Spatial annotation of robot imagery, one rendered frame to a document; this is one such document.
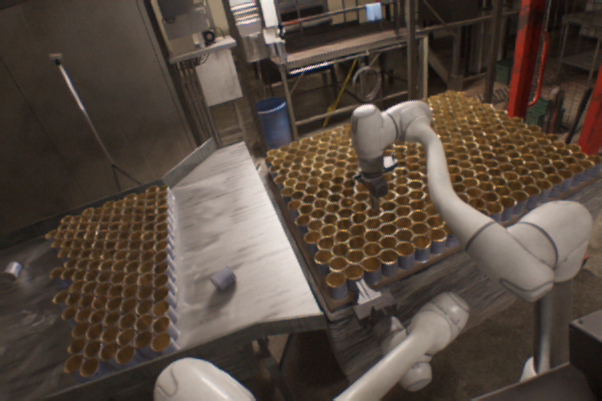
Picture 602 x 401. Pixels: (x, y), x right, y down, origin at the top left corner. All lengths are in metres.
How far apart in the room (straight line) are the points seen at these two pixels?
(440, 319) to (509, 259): 0.23
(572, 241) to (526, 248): 0.13
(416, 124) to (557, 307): 0.64
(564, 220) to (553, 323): 0.31
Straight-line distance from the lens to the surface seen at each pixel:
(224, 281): 1.34
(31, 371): 1.65
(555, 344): 1.13
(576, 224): 0.92
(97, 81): 3.55
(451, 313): 0.91
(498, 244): 0.81
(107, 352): 1.39
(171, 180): 2.13
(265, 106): 4.50
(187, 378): 0.66
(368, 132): 1.03
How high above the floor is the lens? 2.07
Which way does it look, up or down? 37 degrees down
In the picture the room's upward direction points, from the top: 11 degrees counter-clockwise
